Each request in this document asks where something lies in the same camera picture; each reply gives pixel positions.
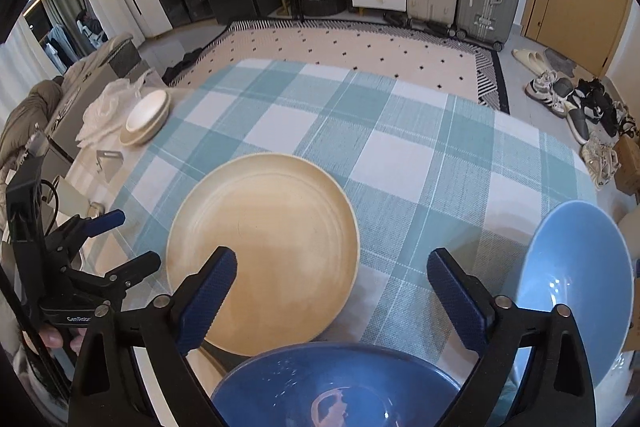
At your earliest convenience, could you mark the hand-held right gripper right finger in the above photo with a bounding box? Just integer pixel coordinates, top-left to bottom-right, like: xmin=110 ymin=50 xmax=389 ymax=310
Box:
xmin=426 ymin=248 xmax=598 ymax=427

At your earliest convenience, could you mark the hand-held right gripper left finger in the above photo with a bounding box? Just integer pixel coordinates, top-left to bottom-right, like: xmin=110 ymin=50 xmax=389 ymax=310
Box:
xmin=70 ymin=246 xmax=238 ymax=427

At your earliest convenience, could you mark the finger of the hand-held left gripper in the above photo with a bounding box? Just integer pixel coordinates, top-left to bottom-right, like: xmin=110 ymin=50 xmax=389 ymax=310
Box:
xmin=62 ymin=251 xmax=162 ymax=304
xmin=46 ymin=209 xmax=126 ymax=259

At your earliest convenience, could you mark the large beige plate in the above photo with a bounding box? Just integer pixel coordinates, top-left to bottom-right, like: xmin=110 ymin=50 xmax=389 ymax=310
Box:
xmin=166 ymin=153 xmax=361 ymax=356

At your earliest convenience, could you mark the dark blue bowl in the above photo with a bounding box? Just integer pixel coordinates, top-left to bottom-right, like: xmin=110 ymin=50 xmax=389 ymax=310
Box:
xmin=210 ymin=342 xmax=463 ymax=427

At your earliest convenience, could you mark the light blue bowl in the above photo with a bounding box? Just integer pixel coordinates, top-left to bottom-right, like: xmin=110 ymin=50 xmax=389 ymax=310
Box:
xmin=515 ymin=200 xmax=635 ymax=388

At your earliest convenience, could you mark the person's left hand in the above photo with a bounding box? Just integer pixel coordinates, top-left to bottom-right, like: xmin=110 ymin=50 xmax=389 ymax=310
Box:
xmin=37 ymin=324 xmax=86 ymax=355

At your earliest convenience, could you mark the brown padded jacket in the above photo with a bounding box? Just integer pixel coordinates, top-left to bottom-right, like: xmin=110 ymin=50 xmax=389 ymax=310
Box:
xmin=0 ymin=79 xmax=66 ymax=168

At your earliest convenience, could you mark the white plastic bag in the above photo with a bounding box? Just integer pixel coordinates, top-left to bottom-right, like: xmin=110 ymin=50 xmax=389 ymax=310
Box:
xmin=75 ymin=69 xmax=163 ymax=145

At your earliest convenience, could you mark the grey coat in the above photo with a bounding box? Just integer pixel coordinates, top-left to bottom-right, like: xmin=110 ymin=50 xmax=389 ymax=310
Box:
xmin=50 ymin=32 xmax=146 ymax=118

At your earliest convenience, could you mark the small cardboard box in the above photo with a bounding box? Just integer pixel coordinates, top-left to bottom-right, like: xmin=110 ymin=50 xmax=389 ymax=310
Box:
xmin=612 ymin=134 xmax=640 ymax=195

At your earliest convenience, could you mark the scattered pile of shoes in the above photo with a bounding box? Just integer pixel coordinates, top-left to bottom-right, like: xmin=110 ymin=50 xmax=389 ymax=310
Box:
xmin=524 ymin=69 xmax=640 ymax=188

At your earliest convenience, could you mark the cream slipper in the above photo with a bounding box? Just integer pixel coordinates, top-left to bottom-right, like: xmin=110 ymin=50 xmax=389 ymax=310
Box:
xmin=522 ymin=54 xmax=551 ymax=78
xmin=511 ymin=48 xmax=543 ymax=68

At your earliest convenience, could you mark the grey door mat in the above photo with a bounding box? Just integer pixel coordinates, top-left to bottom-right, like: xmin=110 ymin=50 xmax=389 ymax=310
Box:
xmin=542 ymin=48 xmax=576 ymax=75

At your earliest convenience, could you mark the black cable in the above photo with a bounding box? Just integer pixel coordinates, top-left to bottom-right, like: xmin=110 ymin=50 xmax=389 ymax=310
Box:
xmin=41 ymin=179 xmax=62 ymax=230

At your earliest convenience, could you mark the metal bracket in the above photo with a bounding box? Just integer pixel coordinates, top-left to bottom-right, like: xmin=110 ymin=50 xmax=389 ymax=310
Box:
xmin=95 ymin=151 xmax=123 ymax=180

